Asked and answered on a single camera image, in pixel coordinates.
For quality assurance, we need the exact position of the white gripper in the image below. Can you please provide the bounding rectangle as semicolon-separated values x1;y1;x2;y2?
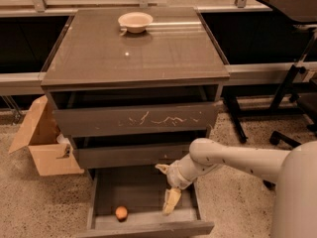
155;159;196;216

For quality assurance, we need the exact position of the orange fruit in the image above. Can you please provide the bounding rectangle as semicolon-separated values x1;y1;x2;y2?
115;206;128;221

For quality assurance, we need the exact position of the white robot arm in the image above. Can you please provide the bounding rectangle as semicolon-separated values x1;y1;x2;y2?
156;138;317;238

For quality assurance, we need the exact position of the grey open bottom drawer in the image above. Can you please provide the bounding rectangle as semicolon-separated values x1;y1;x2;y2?
77;166;214;238

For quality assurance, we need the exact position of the grey middle drawer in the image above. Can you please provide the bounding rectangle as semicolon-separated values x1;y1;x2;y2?
69;130;211;170

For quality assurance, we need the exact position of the grey top drawer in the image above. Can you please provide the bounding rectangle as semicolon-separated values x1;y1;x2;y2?
49;84;223;138

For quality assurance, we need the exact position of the grey drawer cabinet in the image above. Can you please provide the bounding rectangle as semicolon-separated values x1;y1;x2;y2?
41;6;231;238

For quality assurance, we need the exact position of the open cardboard box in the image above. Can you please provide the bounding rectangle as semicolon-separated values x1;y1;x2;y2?
9;96;84;177

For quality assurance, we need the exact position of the black office chair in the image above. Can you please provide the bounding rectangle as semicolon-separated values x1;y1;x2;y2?
268;79;317;149

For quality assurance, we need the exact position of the white bowl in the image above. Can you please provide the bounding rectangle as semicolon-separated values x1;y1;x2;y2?
118;12;153;34

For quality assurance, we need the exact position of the black side table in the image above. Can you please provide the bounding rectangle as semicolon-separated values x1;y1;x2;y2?
224;0;317;143

